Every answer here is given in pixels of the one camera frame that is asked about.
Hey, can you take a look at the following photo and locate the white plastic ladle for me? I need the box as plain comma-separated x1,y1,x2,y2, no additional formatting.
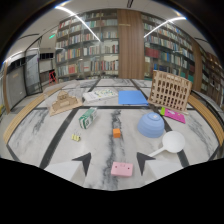
147,130,186,158

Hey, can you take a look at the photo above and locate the yellow binder clip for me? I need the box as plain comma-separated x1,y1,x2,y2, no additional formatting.
70,133,82,142

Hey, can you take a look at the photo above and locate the pink rectangular block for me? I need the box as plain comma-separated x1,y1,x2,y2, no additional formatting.
110,161,134,178

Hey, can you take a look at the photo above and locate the blue upturned bowl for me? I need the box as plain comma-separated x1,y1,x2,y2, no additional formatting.
136,111,166,139

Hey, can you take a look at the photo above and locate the green and white carton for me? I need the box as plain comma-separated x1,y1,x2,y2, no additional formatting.
78,106,98,130

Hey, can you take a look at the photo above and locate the small orange cube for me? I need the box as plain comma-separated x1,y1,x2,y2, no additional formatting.
112,128,122,139

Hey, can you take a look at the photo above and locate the pink and green booklet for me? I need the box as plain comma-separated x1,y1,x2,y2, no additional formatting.
159,106,187,125

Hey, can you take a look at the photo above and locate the wooden building model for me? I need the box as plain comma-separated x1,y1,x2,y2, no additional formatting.
48,89,83,117

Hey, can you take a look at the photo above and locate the blue folder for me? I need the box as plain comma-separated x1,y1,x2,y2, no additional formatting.
117,89,150,107

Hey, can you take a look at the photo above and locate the white printed book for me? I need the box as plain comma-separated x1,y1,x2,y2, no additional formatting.
82,87,119,103

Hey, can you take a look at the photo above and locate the wooden lattice rack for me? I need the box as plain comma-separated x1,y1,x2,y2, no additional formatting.
147,69,194,116

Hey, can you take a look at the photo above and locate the red step stool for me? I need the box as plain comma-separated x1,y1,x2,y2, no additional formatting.
48,69,58,87

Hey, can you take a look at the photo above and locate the library bookshelf wall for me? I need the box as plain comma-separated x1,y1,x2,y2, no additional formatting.
54,9,223,101

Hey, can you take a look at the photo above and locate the wooden wall panel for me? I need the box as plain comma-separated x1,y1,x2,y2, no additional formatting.
116,8,146,80

